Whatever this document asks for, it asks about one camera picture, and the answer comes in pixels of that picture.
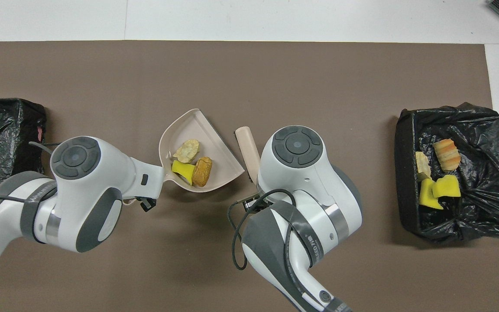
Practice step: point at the beige plastic dustpan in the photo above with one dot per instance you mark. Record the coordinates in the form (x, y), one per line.
(215, 164)

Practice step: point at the yellow sponge piece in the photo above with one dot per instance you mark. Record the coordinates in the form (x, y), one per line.
(427, 195)
(446, 186)
(181, 169)

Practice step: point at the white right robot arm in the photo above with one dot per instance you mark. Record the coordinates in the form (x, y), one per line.
(310, 190)

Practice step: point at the beige striped bread piece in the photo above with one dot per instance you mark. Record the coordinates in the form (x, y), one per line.
(446, 154)

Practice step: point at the beige brush black bristles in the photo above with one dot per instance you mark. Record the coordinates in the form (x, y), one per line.
(248, 149)

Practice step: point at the brown peanut shaped bread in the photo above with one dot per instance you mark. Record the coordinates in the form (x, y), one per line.
(202, 172)

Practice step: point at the brown table mat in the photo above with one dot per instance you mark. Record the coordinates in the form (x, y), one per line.
(102, 69)

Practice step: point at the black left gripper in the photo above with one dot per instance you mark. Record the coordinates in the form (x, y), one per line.
(147, 203)

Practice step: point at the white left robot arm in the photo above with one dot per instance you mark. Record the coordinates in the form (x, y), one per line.
(80, 195)

